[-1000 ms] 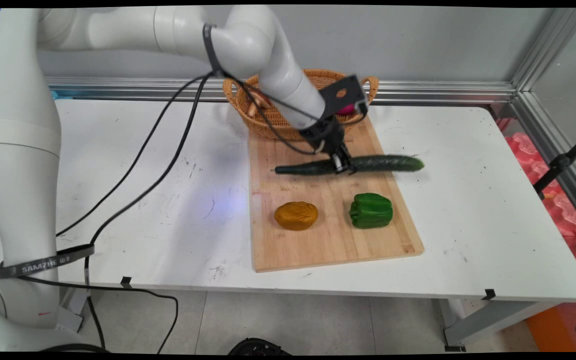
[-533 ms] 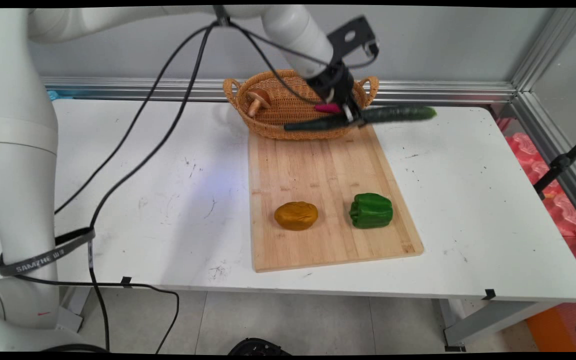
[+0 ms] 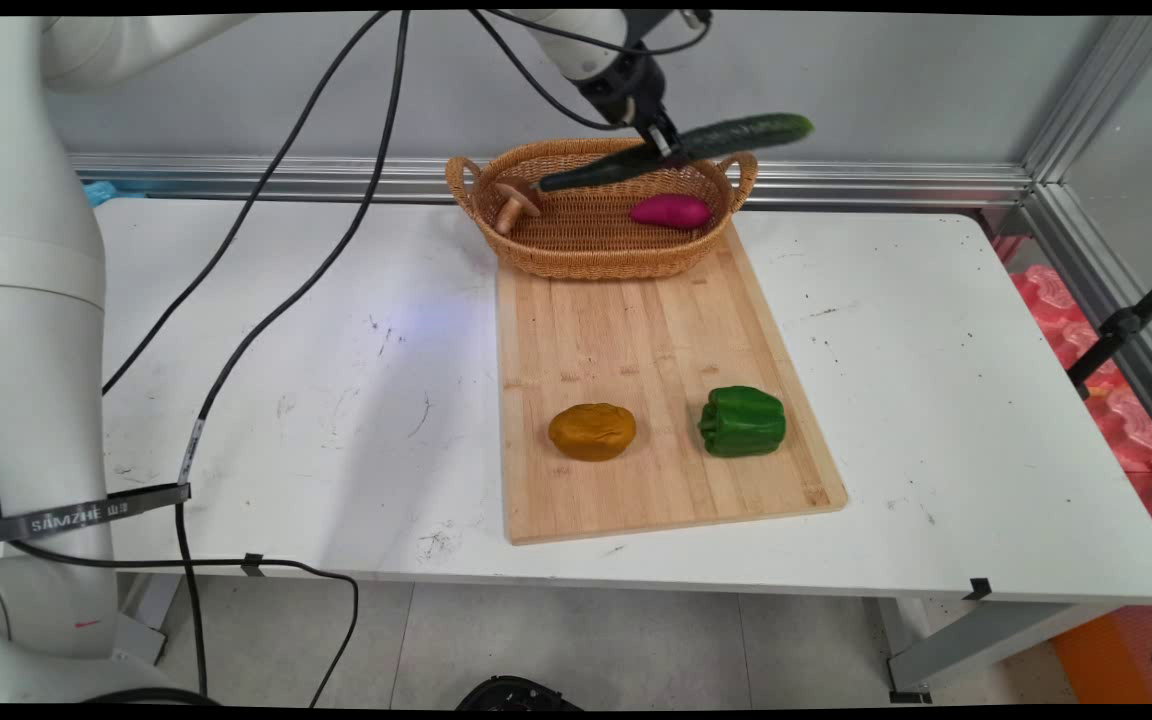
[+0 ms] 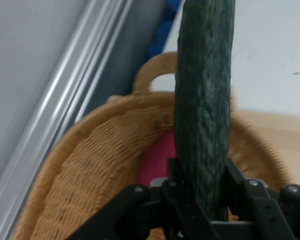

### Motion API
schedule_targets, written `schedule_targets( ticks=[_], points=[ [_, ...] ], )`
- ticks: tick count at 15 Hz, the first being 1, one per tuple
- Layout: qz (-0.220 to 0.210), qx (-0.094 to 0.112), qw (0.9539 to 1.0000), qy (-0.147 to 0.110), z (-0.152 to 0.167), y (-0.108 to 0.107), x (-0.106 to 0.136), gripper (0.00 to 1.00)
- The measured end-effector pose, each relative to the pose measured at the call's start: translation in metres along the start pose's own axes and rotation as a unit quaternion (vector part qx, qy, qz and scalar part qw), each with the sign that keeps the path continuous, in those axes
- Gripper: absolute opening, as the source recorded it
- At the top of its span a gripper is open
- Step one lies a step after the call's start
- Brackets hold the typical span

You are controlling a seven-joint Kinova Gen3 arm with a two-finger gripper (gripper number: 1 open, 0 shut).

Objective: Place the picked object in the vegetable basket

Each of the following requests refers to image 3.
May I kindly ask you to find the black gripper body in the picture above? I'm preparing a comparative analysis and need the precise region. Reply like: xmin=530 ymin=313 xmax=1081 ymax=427
xmin=574 ymin=52 xmax=675 ymax=129

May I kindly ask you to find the dark green toy cucumber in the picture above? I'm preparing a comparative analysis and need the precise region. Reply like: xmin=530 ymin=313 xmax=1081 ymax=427
xmin=537 ymin=112 xmax=816 ymax=194

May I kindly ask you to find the purple toy sweet potato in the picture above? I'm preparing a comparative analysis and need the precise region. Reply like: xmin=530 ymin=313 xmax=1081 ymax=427
xmin=629 ymin=194 xmax=714 ymax=232

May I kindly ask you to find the woven wicker basket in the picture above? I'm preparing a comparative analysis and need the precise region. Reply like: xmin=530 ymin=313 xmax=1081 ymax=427
xmin=445 ymin=138 xmax=760 ymax=282

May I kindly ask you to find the brown toy mushroom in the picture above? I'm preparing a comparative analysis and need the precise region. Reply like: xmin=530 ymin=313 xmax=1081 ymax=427
xmin=492 ymin=180 xmax=545 ymax=237

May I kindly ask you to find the wooden cutting board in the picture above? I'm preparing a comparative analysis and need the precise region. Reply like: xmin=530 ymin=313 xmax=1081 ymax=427
xmin=495 ymin=222 xmax=849 ymax=547

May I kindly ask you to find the green toy bell pepper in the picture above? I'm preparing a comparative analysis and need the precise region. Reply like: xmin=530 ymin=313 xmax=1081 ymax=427
xmin=697 ymin=385 xmax=788 ymax=459

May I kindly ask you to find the brown toy potato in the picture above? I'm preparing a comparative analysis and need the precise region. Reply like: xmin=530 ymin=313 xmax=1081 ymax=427
xmin=548 ymin=402 xmax=638 ymax=462

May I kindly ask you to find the black tripod leg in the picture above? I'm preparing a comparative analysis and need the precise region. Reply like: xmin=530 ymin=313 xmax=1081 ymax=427
xmin=1066 ymin=257 xmax=1152 ymax=402

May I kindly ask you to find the pink foam mat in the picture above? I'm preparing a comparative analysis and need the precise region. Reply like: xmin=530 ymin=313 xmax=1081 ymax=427
xmin=994 ymin=235 xmax=1152 ymax=561

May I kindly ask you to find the black round floor object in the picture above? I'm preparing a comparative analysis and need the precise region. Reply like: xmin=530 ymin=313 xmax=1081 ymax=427
xmin=455 ymin=676 xmax=583 ymax=711

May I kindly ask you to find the grey table leg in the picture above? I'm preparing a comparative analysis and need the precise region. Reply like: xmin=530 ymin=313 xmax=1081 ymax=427
xmin=114 ymin=572 xmax=183 ymax=667
xmin=876 ymin=597 xmax=1119 ymax=704

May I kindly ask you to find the orange floor mat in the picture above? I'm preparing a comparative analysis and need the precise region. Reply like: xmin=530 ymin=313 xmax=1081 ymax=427
xmin=1049 ymin=560 xmax=1152 ymax=706

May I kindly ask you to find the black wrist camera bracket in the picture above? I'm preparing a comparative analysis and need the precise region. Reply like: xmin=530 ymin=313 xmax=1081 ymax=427
xmin=624 ymin=10 xmax=714 ymax=46

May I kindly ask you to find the long aluminium frame rail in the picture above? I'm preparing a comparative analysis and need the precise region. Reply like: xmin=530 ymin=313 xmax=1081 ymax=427
xmin=68 ymin=152 xmax=1034 ymax=212

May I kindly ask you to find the black cable with white label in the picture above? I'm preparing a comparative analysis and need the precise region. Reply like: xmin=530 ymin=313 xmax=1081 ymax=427
xmin=172 ymin=10 xmax=412 ymax=698

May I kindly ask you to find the thick black cable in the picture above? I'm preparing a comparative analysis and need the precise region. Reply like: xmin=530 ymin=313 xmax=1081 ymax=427
xmin=101 ymin=10 xmax=392 ymax=396

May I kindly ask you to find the slanted aluminium frame post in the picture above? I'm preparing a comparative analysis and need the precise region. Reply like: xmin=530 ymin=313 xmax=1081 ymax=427
xmin=1021 ymin=15 xmax=1152 ymax=189

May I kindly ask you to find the short aluminium frame rail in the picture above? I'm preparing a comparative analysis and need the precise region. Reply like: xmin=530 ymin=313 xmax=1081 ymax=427
xmin=1016 ymin=183 xmax=1152 ymax=466

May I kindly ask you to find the thin black cable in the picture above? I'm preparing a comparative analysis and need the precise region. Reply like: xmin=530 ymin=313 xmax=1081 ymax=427
xmin=6 ymin=540 xmax=360 ymax=708

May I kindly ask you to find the black SAMZHE velcro strap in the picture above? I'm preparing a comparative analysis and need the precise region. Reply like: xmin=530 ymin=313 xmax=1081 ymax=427
xmin=0 ymin=483 xmax=193 ymax=544

